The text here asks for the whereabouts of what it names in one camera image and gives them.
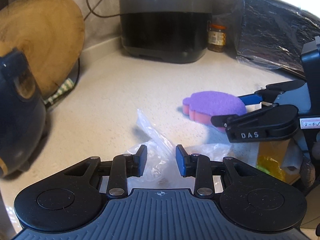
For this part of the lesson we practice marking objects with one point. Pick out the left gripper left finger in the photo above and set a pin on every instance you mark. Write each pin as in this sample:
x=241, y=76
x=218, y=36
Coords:
x=123, y=167

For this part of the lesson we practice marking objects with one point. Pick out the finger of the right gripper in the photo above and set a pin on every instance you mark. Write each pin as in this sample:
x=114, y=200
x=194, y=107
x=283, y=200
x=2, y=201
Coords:
x=251, y=99
x=250, y=120

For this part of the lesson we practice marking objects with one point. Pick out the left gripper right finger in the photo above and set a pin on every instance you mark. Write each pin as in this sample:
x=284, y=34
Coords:
x=197, y=166

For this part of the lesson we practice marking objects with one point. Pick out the clear plastic bag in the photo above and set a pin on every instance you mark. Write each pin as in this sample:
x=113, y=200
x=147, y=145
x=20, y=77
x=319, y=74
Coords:
x=161, y=170

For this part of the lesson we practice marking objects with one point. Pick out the green trash bin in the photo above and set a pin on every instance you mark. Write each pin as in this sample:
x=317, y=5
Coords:
x=265, y=170

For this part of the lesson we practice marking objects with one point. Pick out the gloved operator hand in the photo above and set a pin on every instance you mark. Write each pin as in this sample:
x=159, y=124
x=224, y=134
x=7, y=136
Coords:
x=309, y=171

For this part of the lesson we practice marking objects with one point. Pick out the purple pink sponge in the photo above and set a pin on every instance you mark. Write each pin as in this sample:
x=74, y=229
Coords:
x=201, y=106

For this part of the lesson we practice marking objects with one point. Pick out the yellow bin liner bag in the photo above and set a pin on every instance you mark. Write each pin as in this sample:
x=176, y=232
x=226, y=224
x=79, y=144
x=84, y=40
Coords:
x=271, y=155

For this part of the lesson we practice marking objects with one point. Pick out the black foil-wrapped oven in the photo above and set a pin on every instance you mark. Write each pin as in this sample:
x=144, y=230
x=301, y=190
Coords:
x=271, y=34

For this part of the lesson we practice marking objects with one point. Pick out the orange-lid sauce jar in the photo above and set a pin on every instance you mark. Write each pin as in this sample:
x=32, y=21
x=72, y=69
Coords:
x=217, y=38

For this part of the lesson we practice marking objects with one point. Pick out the green striped dish cloth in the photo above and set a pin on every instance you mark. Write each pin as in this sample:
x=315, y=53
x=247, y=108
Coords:
x=67, y=86

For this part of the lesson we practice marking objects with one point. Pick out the dark blue electric kettle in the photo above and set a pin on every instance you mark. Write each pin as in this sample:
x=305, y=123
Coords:
x=23, y=113

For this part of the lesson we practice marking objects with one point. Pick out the black rice cooker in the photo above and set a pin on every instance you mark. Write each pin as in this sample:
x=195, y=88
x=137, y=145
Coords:
x=174, y=31

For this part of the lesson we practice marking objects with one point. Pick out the round wooden cutting board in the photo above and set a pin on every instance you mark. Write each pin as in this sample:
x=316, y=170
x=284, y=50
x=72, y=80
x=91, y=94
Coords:
x=51, y=34

